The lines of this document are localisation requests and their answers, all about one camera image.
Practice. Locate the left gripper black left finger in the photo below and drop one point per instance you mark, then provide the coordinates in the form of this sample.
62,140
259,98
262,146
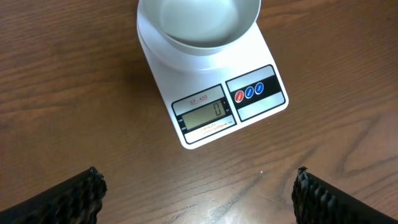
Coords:
76,200

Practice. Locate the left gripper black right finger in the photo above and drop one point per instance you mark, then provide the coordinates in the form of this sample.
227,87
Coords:
316,201

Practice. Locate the white digital kitchen scale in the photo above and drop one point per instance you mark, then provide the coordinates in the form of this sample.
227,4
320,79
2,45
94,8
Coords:
210,96

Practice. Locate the grey plastic bowl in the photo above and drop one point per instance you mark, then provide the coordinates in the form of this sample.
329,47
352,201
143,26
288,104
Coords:
201,27

